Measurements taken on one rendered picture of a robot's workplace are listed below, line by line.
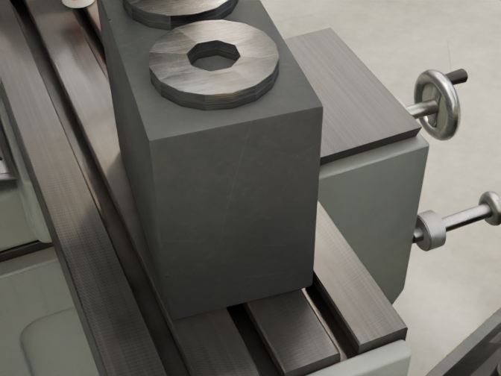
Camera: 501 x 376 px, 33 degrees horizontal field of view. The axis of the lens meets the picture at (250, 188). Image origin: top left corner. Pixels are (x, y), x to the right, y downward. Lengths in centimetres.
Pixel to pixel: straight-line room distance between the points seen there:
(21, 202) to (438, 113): 70
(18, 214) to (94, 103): 18
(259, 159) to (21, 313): 58
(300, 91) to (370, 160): 58
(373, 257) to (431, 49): 149
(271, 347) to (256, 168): 15
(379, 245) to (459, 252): 80
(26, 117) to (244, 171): 36
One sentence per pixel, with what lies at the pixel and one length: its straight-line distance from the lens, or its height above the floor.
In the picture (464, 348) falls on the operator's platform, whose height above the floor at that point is 40.
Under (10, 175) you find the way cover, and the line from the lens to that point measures 93.
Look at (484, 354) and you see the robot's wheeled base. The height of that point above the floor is 60.
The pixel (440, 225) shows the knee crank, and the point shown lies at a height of 56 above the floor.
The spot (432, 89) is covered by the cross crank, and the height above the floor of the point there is 68.
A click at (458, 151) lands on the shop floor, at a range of 233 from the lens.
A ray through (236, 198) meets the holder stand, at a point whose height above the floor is 108.
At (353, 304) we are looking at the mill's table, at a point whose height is 96.
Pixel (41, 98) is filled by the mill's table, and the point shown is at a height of 96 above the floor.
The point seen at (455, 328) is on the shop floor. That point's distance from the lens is 191.
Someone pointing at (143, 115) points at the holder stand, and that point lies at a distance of 55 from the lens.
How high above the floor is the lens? 149
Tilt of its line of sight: 43 degrees down
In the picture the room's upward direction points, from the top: 1 degrees counter-clockwise
